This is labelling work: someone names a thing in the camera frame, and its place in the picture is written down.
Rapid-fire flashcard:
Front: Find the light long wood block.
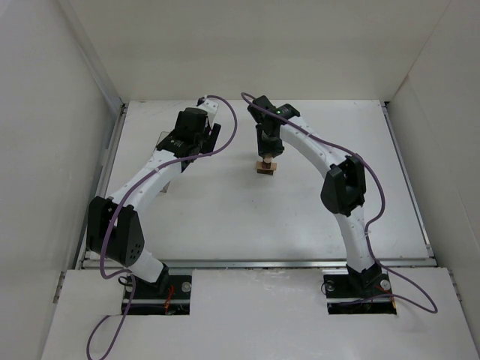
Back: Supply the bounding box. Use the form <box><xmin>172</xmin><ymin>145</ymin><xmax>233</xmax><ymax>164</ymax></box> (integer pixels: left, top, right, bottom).
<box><xmin>256</xmin><ymin>161</ymin><xmax>277</xmax><ymax>173</ymax></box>

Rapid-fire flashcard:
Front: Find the dark brown L block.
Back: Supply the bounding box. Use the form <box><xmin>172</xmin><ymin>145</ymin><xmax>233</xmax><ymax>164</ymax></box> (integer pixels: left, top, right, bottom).
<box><xmin>256</xmin><ymin>169</ymin><xmax>275</xmax><ymax>176</ymax></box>

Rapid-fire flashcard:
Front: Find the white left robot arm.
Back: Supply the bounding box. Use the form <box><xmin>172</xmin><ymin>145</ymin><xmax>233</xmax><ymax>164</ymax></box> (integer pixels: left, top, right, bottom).
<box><xmin>86</xmin><ymin>100</ymin><xmax>221</xmax><ymax>295</ymax></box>

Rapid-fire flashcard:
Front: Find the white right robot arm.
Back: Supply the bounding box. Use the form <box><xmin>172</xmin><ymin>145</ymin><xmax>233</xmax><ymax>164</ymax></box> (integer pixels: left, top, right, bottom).
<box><xmin>247</xmin><ymin>95</ymin><xmax>383</xmax><ymax>298</ymax></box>

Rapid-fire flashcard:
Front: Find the clear plastic box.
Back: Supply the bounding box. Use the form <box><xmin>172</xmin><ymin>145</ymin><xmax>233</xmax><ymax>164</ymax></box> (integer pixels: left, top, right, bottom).
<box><xmin>150</xmin><ymin>149</ymin><xmax>182</xmax><ymax>195</ymax></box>

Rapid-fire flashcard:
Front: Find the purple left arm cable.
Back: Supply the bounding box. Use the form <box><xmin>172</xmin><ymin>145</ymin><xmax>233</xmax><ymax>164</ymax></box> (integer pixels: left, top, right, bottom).
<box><xmin>85</xmin><ymin>94</ymin><xmax>239</xmax><ymax>360</ymax></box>

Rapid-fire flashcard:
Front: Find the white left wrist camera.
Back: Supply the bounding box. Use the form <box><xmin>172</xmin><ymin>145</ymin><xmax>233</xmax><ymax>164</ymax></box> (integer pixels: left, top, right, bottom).
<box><xmin>196</xmin><ymin>97</ymin><xmax>219</xmax><ymax>127</ymax></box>

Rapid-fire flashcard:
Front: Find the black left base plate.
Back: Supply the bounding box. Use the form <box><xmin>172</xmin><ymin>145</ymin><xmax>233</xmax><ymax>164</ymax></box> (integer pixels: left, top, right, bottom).
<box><xmin>133</xmin><ymin>274</ymin><xmax>193</xmax><ymax>305</ymax></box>

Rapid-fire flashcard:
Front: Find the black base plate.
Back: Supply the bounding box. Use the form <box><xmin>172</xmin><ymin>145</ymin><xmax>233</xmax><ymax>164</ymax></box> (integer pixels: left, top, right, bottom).
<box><xmin>133</xmin><ymin>274</ymin><xmax>193</xmax><ymax>305</ymax></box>
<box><xmin>323</xmin><ymin>273</ymin><xmax>392</xmax><ymax>301</ymax></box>

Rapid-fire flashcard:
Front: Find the aluminium frame rail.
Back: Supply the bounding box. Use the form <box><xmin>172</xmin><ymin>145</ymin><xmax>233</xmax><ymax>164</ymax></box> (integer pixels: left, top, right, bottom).
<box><xmin>80</xmin><ymin>256</ymin><xmax>438</xmax><ymax>271</ymax></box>

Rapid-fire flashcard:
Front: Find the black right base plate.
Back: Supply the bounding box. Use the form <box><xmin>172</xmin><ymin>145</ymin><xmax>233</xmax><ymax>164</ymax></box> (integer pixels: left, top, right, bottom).
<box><xmin>323</xmin><ymin>273</ymin><xmax>392</xmax><ymax>301</ymax></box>

